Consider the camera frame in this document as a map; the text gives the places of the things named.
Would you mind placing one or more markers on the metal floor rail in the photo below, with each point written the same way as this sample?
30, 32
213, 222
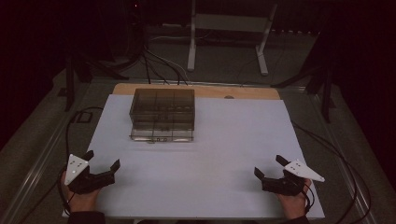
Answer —
37, 165
345, 161

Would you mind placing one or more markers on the person's right hand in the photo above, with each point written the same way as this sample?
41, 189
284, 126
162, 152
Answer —
294, 205

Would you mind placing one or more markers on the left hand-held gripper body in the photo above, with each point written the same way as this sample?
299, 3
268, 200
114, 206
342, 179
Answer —
81, 182

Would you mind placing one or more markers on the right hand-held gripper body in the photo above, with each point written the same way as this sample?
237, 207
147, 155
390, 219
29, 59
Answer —
288, 185

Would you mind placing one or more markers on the white table board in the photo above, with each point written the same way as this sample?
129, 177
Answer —
199, 174

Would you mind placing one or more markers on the white metal stand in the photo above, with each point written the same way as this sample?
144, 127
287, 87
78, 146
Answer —
229, 23

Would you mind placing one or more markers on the transparent plastic drawer box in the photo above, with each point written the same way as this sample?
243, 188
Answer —
162, 113

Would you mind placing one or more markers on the person's left hand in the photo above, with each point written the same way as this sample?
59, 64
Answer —
81, 201

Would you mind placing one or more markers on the black square floor plate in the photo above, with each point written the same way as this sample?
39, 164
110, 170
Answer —
84, 117

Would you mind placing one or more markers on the black tripod stand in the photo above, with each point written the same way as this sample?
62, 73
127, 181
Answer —
77, 71
320, 81

